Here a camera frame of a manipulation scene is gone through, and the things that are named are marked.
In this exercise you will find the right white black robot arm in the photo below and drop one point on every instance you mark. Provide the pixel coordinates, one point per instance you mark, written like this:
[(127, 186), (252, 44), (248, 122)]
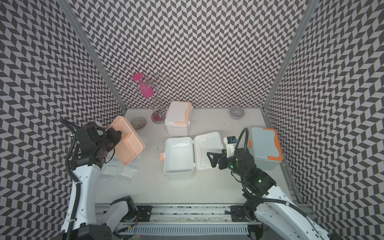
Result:
[(265, 200)]

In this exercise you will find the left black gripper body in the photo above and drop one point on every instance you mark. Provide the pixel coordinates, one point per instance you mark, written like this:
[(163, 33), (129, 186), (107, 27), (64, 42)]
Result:
[(111, 139)]

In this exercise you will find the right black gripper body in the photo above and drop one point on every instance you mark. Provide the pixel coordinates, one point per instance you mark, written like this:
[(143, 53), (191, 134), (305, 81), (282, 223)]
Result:
[(222, 159)]

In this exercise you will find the silver wire stand pink ornaments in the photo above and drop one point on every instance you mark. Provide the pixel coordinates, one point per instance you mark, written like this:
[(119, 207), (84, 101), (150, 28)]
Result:
[(150, 88)]

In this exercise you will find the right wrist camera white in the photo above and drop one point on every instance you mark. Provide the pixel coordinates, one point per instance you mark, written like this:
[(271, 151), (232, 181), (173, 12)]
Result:
[(230, 143)]

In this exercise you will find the small clear glass bowl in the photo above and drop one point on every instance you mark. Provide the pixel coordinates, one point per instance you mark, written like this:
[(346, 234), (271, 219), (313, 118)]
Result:
[(138, 123)]

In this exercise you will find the blue first aid kit box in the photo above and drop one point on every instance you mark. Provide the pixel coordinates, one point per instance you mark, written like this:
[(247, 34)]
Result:
[(266, 148)]

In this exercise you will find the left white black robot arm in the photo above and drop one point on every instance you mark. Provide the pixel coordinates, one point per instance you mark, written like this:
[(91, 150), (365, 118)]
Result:
[(81, 222)]

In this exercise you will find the white first aid box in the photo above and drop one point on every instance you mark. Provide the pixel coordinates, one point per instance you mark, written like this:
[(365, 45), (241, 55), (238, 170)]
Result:
[(184, 155), (177, 120)]

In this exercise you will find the small grey round bowl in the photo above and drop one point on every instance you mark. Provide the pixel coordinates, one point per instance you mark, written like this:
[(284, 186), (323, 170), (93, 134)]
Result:
[(236, 112)]

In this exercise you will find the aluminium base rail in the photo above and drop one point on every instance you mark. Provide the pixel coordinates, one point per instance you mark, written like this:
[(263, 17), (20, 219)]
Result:
[(190, 214)]

